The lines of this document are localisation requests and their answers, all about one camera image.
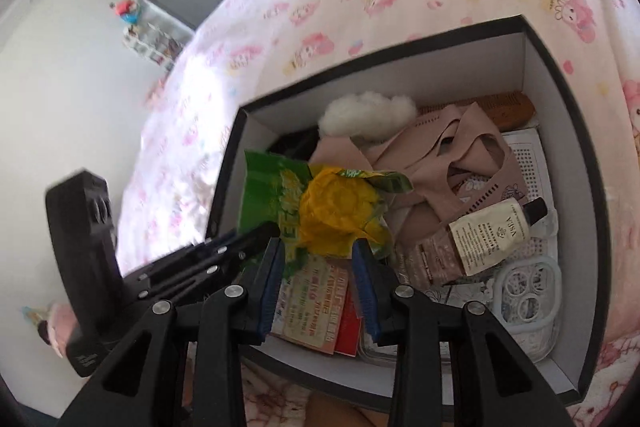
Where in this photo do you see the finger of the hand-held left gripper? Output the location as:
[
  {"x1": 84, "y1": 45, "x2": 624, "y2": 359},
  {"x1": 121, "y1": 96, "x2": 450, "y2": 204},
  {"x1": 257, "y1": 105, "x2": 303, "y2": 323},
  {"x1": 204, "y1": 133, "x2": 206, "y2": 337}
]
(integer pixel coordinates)
[
  {"x1": 120, "y1": 229, "x2": 241, "y2": 289},
  {"x1": 136, "y1": 221, "x2": 282, "y2": 304}
]

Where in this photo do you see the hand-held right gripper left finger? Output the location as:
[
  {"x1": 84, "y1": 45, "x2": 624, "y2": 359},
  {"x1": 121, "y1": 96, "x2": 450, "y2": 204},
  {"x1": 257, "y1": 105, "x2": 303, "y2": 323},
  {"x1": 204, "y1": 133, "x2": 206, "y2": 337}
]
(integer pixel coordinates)
[{"x1": 57, "y1": 237, "x2": 286, "y2": 427}]

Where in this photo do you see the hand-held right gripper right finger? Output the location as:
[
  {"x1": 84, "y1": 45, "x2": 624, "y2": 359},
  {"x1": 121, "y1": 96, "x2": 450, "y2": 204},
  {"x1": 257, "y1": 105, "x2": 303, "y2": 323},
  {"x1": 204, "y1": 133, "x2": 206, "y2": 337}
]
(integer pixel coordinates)
[{"x1": 350, "y1": 241, "x2": 573, "y2": 427}]

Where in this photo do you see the pink card packet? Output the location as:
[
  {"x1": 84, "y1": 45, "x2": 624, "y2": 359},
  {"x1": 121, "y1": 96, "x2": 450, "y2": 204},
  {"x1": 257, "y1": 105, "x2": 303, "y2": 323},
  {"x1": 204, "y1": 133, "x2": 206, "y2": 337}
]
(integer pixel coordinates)
[{"x1": 270, "y1": 254, "x2": 361, "y2": 355}]

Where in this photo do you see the green snack packet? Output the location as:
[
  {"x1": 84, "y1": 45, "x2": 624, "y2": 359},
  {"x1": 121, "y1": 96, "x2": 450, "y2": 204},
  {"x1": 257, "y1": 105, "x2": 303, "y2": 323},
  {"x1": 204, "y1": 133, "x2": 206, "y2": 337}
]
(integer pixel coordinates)
[{"x1": 237, "y1": 149, "x2": 413, "y2": 280}]

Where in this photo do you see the small bottle with cream label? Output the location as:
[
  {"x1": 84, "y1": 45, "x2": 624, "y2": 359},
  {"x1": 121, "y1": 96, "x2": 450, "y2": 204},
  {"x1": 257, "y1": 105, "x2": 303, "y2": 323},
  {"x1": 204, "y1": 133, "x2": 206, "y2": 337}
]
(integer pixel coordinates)
[{"x1": 447, "y1": 197, "x2": 548, "y2": 278}]

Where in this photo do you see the beige cloth garment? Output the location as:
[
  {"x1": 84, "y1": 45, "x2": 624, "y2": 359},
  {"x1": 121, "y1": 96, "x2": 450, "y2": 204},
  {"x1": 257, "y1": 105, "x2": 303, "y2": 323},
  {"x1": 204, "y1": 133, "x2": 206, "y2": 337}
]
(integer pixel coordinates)
[{"x1": 307, "y1": 103, "x2": 531, "y2": 288}]

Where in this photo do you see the white lens protector frame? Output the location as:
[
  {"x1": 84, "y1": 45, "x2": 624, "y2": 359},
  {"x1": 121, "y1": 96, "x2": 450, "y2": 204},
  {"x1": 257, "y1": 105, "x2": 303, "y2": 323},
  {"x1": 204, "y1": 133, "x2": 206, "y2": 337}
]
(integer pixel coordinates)
[{"x1": 487, "y1": 254, "x2": 563, "y2": 353}]

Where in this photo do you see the white smartwatch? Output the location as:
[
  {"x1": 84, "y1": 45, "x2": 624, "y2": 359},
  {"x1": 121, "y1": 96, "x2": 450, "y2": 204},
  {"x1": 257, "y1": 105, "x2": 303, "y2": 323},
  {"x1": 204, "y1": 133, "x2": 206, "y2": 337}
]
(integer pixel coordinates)
[{"x1": 530, "y1": 207, "x2": 561, "y2": 253}]

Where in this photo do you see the black cardboard box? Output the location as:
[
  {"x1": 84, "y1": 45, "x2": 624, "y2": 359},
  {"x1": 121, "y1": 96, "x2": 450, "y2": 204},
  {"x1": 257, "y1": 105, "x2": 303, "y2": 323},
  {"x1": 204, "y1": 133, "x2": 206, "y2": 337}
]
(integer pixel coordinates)
[{"x1": 205, "y1": 14, "x2": 613, "y2": 405}]

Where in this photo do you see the person's left forearm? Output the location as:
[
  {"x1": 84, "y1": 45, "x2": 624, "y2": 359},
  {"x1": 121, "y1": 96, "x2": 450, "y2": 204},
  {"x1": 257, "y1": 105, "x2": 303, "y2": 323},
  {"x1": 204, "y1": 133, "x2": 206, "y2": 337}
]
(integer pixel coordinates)
[{"x1": 22, "y1": 302, "x2": 78, "y2": 360}]

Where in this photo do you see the person's bare leg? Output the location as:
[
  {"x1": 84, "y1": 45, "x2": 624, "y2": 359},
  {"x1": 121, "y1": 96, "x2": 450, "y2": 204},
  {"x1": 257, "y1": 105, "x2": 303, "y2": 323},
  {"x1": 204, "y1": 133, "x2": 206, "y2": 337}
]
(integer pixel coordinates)
[{"x1": 300, "y1": 392, "x2": 401, "y2": 427}]

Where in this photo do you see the white fluffy puff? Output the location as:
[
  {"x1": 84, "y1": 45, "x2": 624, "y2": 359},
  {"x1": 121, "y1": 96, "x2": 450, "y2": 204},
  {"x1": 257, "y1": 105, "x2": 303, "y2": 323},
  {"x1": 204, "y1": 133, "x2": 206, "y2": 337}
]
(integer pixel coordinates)
[{"x1": 317, "y1": 90, "x2": 418, "y2": 140}]

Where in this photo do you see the cartoon bead board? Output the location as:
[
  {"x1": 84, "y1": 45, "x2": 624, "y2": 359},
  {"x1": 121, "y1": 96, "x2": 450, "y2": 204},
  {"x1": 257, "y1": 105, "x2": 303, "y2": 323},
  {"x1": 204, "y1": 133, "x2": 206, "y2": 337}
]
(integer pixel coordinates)
[{"x1": 500, "y1": 127, "x2": 548, "y2": 208}]

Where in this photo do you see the white shelf rack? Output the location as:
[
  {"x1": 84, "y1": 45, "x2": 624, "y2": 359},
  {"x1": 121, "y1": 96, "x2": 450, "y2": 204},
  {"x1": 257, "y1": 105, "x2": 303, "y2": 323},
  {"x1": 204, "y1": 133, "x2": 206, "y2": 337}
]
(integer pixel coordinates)
[{"x1": 122, "y1": 19, "x2": 193, "y2": 72}]

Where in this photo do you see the wooden comb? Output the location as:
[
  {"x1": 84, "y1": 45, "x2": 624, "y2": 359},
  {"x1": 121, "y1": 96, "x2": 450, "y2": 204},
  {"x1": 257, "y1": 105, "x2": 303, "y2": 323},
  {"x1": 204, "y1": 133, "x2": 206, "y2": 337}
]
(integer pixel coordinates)
[{"x1": 417, "y1": 91, "x2": 537, "y2": 132}]

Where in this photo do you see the red and blue plush toy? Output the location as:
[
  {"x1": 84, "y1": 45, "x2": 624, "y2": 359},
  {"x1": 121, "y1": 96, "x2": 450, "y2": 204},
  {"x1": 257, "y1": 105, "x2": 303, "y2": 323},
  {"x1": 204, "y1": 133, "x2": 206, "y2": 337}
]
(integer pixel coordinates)
[{"x1": 110, "y1": 0, "x2": 146, "y2": 25}]

